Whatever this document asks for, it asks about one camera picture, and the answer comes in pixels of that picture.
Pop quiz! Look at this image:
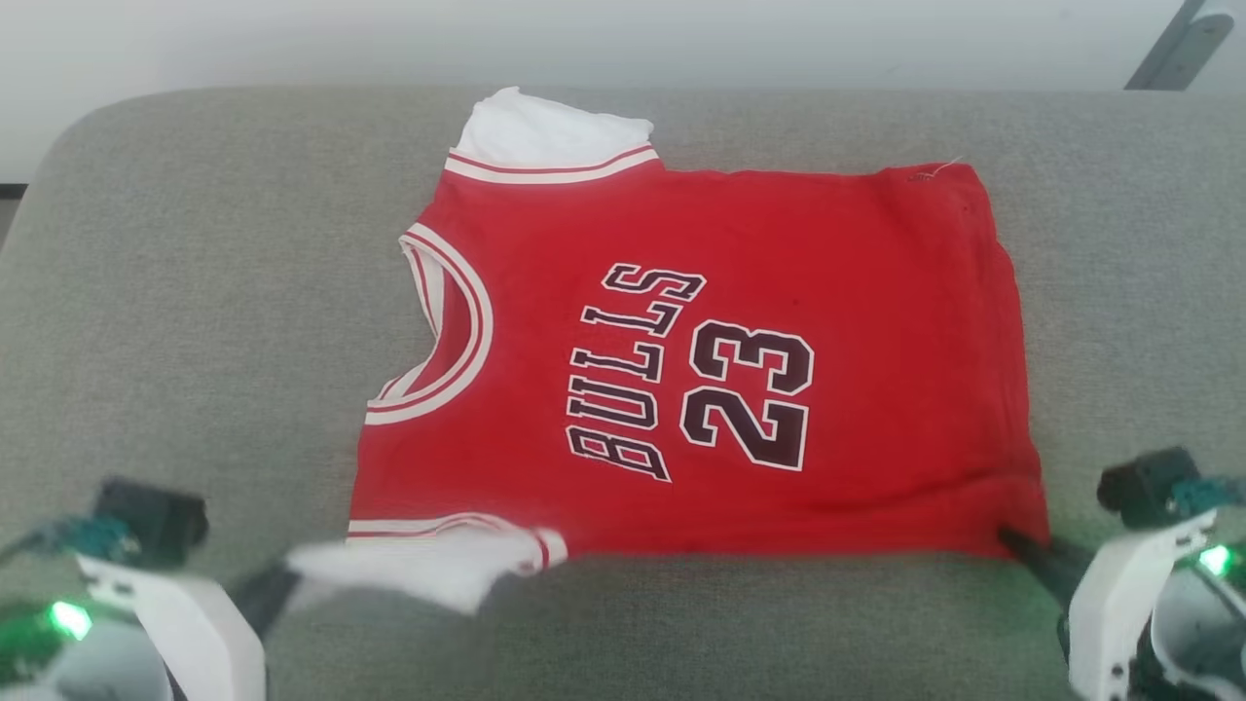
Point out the grey fabric sofa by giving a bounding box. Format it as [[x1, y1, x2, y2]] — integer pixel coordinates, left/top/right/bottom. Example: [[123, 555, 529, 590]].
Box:
[[0, 86, 1246, 701]]

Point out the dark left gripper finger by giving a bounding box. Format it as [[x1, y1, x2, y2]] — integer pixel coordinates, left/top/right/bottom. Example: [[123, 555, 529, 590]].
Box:
[[228, 564, 304, 637]]

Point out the red basketball jersey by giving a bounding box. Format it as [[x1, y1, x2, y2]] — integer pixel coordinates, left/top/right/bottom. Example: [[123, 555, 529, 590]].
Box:
[[284, 86, 1052, 616]]

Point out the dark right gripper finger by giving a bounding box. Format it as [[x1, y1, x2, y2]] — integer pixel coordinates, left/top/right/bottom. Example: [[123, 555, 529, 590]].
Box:
[[998, 526, 1097, 606]]

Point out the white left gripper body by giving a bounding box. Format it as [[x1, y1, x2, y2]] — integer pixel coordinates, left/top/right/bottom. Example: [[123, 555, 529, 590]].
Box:
[[78, 555, 267, 701]]

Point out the grey metal post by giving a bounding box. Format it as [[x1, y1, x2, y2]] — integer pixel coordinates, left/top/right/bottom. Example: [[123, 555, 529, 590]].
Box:
[[1124, 0, 1236, 92]]

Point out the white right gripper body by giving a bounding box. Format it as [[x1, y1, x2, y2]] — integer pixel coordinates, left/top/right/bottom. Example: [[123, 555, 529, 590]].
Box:
[[1065, 510, 1218, 701]]

